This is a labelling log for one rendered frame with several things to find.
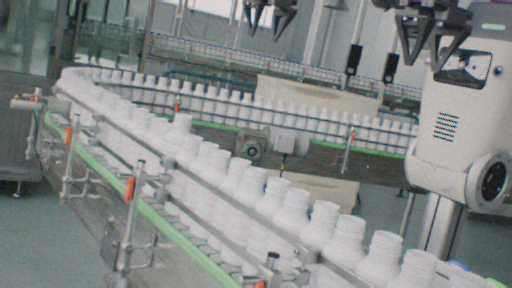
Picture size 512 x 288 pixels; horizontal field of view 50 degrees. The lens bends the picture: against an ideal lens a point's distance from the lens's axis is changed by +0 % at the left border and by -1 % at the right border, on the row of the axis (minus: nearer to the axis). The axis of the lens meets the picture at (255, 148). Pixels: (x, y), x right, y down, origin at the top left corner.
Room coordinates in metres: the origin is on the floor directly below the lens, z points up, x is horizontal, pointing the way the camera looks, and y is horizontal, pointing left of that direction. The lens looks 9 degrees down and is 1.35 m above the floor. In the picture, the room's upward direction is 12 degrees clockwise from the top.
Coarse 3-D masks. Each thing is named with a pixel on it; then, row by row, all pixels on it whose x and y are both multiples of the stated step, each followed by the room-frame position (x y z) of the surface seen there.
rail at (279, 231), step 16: (96, 112) 1.48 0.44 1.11; (144, 144) 1.20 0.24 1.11; (192, 176) 1.00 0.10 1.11; (224, 192) 0.91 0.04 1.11; (240, 208) 0.86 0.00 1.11; (208, 224) 0.93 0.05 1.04; (272, 224) 0.79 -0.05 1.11; (224, 240) 0.88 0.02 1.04; (288, 240) 0.75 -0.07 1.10; (240, 256) 0.84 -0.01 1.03; (320, 256) 0.70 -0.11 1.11; (336, 272) 0.67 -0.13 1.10; (352, 272) 0.65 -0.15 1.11
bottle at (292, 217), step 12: (288, 192) 0.80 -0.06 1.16; (300, 192) 0.82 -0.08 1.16; (288, 204) 0.79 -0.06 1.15; (300, 204) 0.79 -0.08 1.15; (276, 216) 0.80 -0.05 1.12; (288, 216) 0.79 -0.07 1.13; (300, 216) 0.79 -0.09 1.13; (288, 228) 0.78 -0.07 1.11; (300, 228) 0.78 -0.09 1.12; (276, 240) 0.78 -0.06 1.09; (288, 252) 0.78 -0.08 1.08; (288, 264) 0.78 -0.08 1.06
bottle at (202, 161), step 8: (208, 144) 1.06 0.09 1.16; (200, 152) 1.04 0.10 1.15; (208, 152) 1.03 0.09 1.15; (200, 160) 1.03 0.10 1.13; (208, 160) 1.03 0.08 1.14; (192, 168) 1.03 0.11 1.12; (200, 168) 1.02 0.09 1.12; (192, 184) 1.03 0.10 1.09; (192, 192) 1.02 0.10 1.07; (184, 200) 1.04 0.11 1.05; (192, 200) 1.02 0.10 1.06; (192, 208) 1.02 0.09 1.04; (184, 216) 1.03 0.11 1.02; (184, 224) 1.03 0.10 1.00
